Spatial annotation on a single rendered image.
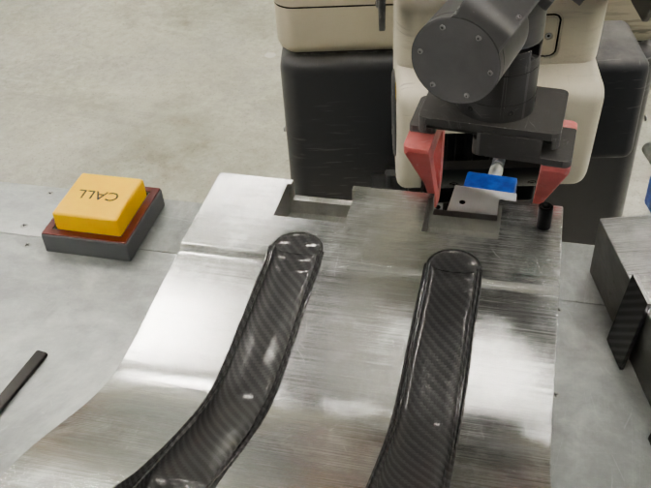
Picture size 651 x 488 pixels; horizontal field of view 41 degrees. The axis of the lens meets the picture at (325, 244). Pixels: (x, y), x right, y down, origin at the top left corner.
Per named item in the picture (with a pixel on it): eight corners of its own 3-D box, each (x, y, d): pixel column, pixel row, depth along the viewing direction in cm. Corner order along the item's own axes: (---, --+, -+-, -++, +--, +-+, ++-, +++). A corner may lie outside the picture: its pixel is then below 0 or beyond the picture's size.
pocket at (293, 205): (293, 216, 69) (290, 178, 66) (358, 224, 68) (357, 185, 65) (277, 254, 65) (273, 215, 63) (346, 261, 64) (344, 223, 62)
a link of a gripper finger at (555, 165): (556, 248, 66) (574, 145, 60) (463, 233, 68) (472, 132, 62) (565, 197, 71) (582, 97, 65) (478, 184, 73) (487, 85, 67)
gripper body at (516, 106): (557, 157, 62) (573, 63, 57) (416, 137, 64) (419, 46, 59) (566, 110, 66) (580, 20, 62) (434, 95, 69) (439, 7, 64)
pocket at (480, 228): (429, 230, 66) (430, 192, 64) (499, 238, 65) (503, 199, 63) (419, 270, 63) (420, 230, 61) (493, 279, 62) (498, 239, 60)
